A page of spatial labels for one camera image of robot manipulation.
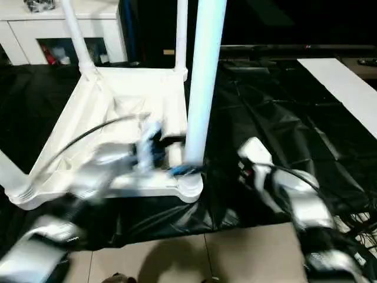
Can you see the small tan box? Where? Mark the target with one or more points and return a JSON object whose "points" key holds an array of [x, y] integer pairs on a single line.
{"points": [[168, 52]]}

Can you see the brown wooden bench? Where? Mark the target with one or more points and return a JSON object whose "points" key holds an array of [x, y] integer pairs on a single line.
{"points": [[359, 70]]}

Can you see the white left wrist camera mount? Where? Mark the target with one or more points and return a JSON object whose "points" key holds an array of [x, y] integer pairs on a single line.
{"points": [[147, 144]]}

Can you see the white flat board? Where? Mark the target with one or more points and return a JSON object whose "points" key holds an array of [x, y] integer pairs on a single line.
{"points": [[344, 85]]}

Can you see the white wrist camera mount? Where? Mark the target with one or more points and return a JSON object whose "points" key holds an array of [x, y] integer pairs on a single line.
{"points": [[147, 144], [259, 156]]}

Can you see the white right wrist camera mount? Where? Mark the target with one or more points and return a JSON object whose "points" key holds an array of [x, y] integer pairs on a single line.
{"points": [[259, 156]]}

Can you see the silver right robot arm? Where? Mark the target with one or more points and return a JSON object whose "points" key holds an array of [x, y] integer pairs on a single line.
{"points": [[309, 206]]}

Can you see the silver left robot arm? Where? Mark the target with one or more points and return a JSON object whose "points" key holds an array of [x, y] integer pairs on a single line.
{"points": [[94, 171]]}

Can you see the red bottle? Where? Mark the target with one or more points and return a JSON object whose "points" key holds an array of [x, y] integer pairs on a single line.
{"points": [[47, 55]]}

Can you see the dark rounded robot part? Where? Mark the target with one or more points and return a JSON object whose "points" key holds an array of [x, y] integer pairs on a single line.
{"points": [[212, 281], [119, 278]]}

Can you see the white plastic table leg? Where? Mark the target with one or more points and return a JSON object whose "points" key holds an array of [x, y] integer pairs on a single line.
{"points": [[181, 35], [203, 73], [13, 179], [78, 38]]}

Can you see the white plastic table top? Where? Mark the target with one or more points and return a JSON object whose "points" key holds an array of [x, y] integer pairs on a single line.
{"points": [[103, 103]]}

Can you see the black mat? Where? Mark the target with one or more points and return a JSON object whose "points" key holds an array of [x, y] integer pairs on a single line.
{"points": [[294, 132]]}

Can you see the black remote control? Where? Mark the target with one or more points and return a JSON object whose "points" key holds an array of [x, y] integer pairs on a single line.
{"points": [[366, 61]]}

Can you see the white cabinet with glass doors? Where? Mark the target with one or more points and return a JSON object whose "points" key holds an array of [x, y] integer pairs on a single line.
{"points": [[29, 32]]}

